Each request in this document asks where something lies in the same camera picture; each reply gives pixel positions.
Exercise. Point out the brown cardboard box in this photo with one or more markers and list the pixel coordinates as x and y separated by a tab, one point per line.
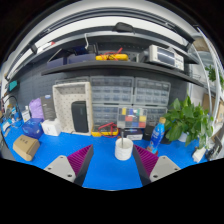
26	146

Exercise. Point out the small white box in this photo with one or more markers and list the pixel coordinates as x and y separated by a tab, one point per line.
25	114

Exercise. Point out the dark grey workbench shelf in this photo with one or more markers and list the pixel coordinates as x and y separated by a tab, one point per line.
116	65

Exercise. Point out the white cup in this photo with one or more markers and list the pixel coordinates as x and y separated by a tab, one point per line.
124	152

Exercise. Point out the grey small-parts drawer cabinet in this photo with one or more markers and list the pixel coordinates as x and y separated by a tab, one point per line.
151	91
156	113
104	114
111	90

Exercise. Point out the small green plant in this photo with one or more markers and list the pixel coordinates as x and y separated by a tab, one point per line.
213	75

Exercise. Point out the large green potted plant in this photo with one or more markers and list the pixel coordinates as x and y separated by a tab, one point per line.
186	120

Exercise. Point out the small teal box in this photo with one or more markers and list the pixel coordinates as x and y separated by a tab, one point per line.
12	85

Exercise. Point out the blue drink bottle yellow cap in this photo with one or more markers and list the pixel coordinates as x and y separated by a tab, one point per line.
156	136

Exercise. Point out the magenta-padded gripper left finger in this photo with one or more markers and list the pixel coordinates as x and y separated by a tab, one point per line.
61	166

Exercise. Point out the dark grey product box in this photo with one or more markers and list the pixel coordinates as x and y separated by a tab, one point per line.
48	107

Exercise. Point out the purple plastic bag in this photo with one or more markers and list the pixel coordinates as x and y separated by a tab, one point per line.
35	108

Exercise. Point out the black overhead lamp head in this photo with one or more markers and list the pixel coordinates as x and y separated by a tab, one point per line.
124	27

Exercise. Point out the white power strip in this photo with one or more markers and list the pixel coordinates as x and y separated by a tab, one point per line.
199	154

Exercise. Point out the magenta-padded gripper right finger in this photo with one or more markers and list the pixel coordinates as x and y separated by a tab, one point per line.
164	166

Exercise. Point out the black box with white label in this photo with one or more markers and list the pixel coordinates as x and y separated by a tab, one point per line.
132	134

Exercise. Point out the metal stirring spoon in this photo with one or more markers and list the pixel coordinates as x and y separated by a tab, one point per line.
122	138

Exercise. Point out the white carton box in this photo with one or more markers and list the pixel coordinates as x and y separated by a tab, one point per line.
51	127

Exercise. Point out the black rectangular case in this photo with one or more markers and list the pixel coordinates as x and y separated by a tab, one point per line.
80	116

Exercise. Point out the plain black box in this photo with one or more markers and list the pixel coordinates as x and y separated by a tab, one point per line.
165	138

